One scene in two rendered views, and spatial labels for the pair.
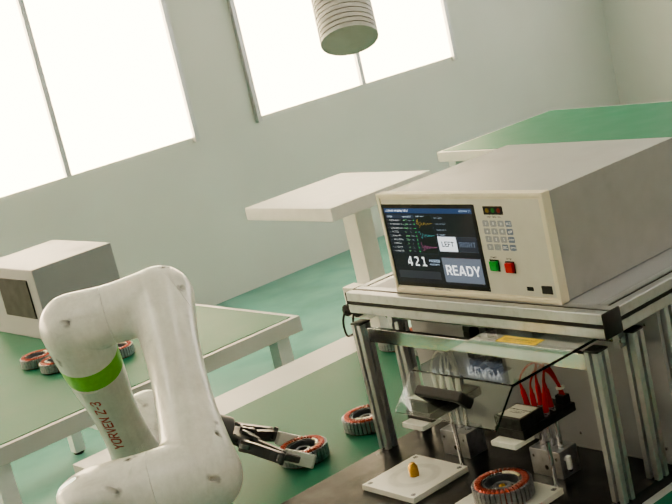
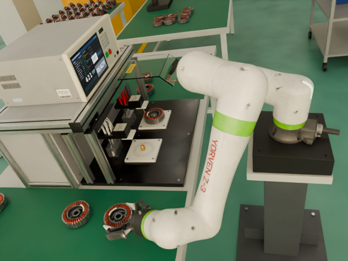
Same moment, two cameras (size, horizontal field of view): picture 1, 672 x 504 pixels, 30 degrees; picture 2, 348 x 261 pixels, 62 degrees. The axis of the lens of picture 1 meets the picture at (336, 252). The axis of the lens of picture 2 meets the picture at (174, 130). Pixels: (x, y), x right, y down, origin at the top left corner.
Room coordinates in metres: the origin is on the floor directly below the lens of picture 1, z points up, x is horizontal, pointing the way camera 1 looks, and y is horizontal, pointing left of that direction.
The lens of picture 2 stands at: (2.78, 0.93, 1.67)
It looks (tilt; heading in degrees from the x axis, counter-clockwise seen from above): 37 degrees down; 236
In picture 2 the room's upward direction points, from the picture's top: 13 degrees counter-clockwise
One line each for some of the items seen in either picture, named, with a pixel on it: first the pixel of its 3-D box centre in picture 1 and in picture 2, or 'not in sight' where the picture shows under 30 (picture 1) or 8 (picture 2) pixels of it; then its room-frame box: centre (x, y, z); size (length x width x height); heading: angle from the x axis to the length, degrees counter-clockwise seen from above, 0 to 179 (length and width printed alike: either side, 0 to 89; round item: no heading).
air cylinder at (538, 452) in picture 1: (554, 457); (129, 117); (2.20, -0.31, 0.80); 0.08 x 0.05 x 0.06; 37
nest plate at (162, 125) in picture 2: (505, 500); (155, 119); (2.11, -0.20, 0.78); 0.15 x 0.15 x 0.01; 37
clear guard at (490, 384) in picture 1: (505, 370); (145, 71); (2.07, -0.24, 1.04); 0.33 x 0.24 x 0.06; 127
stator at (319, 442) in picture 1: (303, 451); (118, 217); (2.60, 0.17, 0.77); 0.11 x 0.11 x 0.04
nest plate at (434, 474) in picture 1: (415, 478); (143, 150); (2.30, -0.05, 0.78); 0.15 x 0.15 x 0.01; 37
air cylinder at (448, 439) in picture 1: (463, 438); (114, 147); (2.39, -0.17, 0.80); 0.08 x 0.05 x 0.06; 37
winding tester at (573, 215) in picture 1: (531, 215); (59, 58); (2.39, -0.39, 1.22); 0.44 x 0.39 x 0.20; 37
